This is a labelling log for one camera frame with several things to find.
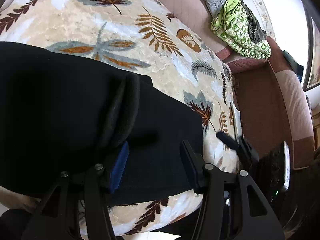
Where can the pink mattress pad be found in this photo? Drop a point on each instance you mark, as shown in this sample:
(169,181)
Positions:
(190,17)

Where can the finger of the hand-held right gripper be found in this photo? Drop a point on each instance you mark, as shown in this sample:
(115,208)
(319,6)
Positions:
(247,150)
(226,138)

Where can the framed wall picture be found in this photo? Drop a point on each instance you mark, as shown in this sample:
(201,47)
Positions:
(313,62)

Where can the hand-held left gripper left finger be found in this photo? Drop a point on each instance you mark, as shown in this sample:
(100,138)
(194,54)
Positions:
(120,165)

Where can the green patterned quilt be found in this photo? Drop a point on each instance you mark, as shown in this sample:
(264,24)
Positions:
(232,30)

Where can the black pants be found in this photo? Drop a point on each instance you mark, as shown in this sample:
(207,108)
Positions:
(62,105)

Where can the leaf print fleece blanket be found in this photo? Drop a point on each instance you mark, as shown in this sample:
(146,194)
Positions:
(162,67)

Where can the dark grey cloth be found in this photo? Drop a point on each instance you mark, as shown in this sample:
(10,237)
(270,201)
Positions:
(253,27)

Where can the lined paper notebook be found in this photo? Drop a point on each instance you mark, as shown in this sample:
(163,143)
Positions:
(236,122)

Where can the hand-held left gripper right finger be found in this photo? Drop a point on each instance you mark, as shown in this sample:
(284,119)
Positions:
(193,166)

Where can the teal cloth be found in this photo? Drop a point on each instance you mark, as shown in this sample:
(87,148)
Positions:
(295,66)

